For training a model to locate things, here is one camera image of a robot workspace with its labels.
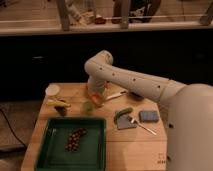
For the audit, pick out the dark bowl with food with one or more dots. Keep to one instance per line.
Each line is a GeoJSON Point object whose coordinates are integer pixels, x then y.
{"type": "Point", "coordinates": [136, 97]}

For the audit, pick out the grey cloth square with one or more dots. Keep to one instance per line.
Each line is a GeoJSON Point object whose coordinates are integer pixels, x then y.
{"type": "Point", "coordinates": [124, 123]}

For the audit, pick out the small brown cup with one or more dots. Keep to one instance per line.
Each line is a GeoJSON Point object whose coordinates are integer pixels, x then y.
{"type": "Point", "coordinates": [61, 110]}

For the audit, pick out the yellow banana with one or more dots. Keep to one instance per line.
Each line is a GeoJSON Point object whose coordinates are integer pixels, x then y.
{"type": "Point", "coordinates": [59, 103]}

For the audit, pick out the orange apple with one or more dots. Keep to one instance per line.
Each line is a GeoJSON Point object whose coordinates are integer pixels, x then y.
{"type": "Point", "coordinates": [97, 100]}

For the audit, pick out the green cucumber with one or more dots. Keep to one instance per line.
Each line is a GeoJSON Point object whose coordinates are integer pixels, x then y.
{"type": "Point", "coordinates": [122, 112]}

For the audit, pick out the blue sponge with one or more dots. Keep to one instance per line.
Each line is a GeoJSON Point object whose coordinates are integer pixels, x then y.
{"type": "Point", "coordinates": [148, 116]}

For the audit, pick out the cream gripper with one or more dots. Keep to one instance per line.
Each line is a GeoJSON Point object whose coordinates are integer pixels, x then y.
{"type": "Point", "coordinates": [97, 93]}

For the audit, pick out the dark red grapes bunch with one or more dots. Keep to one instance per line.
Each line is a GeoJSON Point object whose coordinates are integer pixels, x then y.
{"type": "Point", "coordinates": [74, 139]}

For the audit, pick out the green plastic tray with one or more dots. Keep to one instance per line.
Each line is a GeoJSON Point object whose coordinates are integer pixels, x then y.
{"type": "Point", "coordinates": [91, 154]}

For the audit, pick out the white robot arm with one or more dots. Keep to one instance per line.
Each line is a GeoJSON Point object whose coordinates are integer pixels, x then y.
{"type": "Point", "coordinates": [190, 108]}

